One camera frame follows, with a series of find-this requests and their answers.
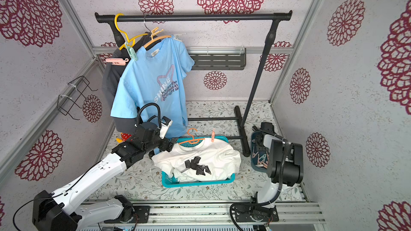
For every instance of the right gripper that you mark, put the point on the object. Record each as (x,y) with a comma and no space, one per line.
(264,130)

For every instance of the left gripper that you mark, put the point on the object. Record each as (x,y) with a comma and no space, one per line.
(165,146)

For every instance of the orange plastic hanger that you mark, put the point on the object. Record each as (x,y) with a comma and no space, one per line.
(192,140)

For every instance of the white t-shirt black print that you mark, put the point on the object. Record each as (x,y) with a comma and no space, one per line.
(199,157)

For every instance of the light blue garment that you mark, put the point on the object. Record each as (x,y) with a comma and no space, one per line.
(156,77)

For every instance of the dark grey t-shirt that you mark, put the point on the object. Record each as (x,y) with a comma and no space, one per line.
(111,78)

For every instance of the mint green clothespin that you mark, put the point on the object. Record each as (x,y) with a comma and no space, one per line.
(131,52)

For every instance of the yellow plastic hanger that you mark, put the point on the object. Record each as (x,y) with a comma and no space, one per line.
(128,41)

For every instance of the grey clothespin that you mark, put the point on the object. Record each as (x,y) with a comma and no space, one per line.
(178,37)

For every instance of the beige clothespin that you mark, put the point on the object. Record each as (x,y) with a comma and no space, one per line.
(154,32)

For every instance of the wooden hanger metal hook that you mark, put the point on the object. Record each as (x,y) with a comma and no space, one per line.
(156,38)

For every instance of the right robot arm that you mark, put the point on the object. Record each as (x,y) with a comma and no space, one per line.
(285,166)

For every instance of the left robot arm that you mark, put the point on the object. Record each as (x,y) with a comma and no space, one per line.
(62,210)

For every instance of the colourful clothespins pile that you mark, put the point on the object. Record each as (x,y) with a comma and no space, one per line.
(259,157)

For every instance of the dark teal clothespin bin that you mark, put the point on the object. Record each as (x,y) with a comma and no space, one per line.
(261,139)

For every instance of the teal laundry basket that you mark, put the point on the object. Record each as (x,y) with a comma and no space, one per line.
(196,181)

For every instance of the yellow plush toy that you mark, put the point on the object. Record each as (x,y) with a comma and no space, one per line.
(124,137)

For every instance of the black clothes rack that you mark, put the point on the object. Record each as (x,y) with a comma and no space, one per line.
(240,118)

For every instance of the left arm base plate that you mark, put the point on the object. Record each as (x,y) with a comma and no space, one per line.
(139,214)

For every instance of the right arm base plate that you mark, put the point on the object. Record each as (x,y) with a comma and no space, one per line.
(244,213)

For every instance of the black wall shelf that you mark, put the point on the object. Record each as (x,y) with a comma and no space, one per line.
(218,59)

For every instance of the black wire wall basket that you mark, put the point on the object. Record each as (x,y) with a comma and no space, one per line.
(77,89)

